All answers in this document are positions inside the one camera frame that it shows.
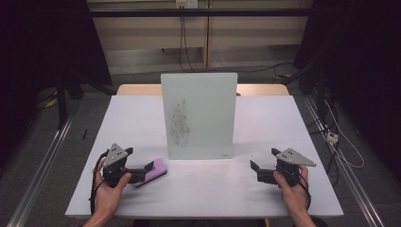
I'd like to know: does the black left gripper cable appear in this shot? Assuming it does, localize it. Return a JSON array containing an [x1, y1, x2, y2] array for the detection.
[[89, 150, 110, 216]]

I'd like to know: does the black metal stand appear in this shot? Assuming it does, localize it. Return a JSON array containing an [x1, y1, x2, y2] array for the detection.
[[54, 71, 69, 131]]

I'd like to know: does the purple whiteboard eraser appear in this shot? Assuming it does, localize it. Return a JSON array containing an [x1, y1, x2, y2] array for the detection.
[[133, 158, 168, 189]]

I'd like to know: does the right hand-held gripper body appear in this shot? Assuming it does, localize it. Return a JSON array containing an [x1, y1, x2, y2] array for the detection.
[[273, 148, 318, 187]]

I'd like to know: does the small frameless whiteboard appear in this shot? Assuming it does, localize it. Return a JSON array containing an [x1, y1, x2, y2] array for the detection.
[[160, 72, 238, 161]]

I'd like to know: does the bundle of black floor cables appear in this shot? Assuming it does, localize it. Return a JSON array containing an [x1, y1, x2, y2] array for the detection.
[[307, 103, 341, 187]]

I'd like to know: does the white power strip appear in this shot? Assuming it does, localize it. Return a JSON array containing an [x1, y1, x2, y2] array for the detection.
[[325, 131, 340, 145]]

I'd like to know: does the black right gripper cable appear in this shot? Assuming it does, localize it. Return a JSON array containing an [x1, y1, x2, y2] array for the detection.
[[292, 169, 313, 212]]

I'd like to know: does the black hanging power cable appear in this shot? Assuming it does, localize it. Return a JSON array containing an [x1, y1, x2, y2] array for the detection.
[[177, 15, 197, 74]]

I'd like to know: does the wooden table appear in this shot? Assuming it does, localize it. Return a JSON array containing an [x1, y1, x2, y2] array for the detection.
[[115, 83, 290, 96]]

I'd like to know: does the person's left hand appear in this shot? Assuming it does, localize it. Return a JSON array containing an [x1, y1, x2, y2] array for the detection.
[[92, 159, 132, 219]]

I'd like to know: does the dark curtain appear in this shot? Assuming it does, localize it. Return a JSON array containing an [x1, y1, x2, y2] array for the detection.
[[0, 0, 113, 169], [292, 0, 401, 179]]

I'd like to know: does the black horizontal metal bar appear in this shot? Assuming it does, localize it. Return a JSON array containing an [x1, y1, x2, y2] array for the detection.
[[89, 8, 314, 18]]

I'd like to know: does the metal floor rail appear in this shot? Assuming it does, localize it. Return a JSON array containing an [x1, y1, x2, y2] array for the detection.
[[302, 94, 386, 227], [5, 105, 81, 227]]

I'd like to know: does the white table cover sheet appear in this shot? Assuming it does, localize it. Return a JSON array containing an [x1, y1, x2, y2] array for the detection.
[[64, 95, 345, 219]]

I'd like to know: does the thin white cable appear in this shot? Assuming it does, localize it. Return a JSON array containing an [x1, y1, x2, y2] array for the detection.
[[323, 98, 366, 169]]

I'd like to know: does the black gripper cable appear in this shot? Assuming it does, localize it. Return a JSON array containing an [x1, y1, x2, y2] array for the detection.
[[292, 169, 313, 212], [89, 150, 110, 216]]

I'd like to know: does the person's right hand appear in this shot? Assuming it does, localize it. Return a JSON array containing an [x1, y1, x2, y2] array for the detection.
[[272, 165, 312, 219]]

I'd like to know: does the white wall socket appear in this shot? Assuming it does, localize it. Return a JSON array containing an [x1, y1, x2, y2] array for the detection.
[[175, 0, 200, 9]]

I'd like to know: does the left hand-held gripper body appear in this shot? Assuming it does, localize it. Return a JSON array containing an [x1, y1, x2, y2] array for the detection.
[[101, 143, 131, 187]]

